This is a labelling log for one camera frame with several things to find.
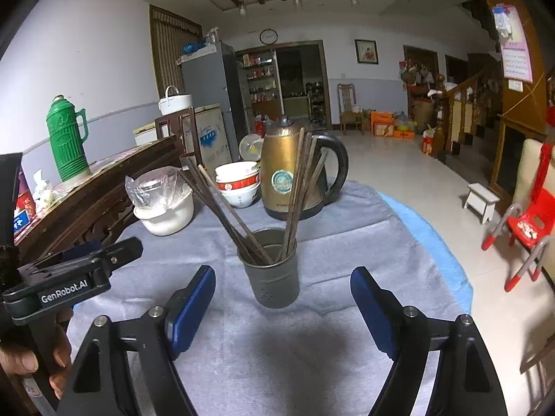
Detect grey refrigerator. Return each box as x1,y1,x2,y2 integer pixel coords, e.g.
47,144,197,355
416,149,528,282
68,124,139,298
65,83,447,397
177,41,254,160

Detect clear plastic bag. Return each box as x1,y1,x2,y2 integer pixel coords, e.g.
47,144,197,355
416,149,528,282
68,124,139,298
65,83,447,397
124,166,192,220

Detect white ceramic pot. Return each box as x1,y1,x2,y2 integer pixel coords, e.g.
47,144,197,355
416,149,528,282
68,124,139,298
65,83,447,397
134,188,195,237

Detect white lidded bucket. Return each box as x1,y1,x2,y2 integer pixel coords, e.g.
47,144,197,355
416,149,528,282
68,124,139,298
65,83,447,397
158,85,193,115

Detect carved dark wooden chair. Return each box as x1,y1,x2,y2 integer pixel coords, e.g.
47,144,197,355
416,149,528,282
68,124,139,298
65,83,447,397
16,109,201,264

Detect wall clock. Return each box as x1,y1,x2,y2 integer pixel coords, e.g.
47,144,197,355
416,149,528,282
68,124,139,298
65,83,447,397
259,28,279,45

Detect blue table cover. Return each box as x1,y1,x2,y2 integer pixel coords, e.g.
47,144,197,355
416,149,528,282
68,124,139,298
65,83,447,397
379,192,474,314

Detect blue white box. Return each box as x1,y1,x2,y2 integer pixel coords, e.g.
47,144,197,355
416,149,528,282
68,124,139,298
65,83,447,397
13,170,36,235

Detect red white stacked bowls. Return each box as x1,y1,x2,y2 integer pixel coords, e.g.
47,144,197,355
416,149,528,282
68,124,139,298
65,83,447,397
214,161,261,208

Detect green thermos flask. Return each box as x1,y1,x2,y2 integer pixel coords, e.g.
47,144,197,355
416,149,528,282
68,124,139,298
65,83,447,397
46,95,88,182

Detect wall calendar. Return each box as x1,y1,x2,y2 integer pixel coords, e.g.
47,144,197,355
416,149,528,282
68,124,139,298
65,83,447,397
492,4,533,84

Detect brown chopstick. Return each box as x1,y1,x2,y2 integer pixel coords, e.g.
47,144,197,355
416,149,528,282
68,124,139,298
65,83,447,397
281,128,311,259
288,133,317,252
198,164,273,265

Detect dark chopstick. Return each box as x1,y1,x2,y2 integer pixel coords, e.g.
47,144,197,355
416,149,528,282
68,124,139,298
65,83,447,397
180,156,256,259
279,126,305,260
192,160,266,266

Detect grey utensil holder cup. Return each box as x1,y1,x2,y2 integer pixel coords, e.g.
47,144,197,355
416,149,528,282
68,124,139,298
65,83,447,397
237,227,300,309

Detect grey tablecloth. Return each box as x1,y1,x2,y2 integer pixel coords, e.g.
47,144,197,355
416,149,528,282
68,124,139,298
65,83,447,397
68,181,464,415

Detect wooden chair far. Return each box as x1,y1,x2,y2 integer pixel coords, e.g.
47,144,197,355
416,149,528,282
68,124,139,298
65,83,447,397
337,84,364,134

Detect light metal chopstick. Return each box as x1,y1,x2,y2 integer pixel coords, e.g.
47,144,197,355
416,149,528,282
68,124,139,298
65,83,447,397
300,148,327,220

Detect red plastic child chair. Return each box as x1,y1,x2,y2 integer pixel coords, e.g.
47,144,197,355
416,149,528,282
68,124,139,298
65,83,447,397
480,142,555,293

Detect white chest freezer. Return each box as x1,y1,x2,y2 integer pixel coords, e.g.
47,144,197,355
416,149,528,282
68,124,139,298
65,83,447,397
134,104,232,174

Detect framed wall picture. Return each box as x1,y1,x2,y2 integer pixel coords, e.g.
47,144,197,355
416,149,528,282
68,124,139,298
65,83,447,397
355,40,379,65

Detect shelf with bottles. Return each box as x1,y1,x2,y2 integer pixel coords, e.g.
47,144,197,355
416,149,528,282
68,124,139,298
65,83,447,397
236,49,284,120

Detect white small stool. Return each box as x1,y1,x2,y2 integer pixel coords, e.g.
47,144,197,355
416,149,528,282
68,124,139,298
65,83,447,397
463,182,501,224

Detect orange boxes on floor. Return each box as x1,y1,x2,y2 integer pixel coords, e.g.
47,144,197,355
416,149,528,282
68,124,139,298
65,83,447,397
370,111,417,139

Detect gold electric kettle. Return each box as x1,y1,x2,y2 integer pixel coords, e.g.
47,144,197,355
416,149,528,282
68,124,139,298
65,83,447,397
259,115,349,221

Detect left human hand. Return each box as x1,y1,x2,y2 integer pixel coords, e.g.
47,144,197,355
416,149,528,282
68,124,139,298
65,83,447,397
1,308,74,399

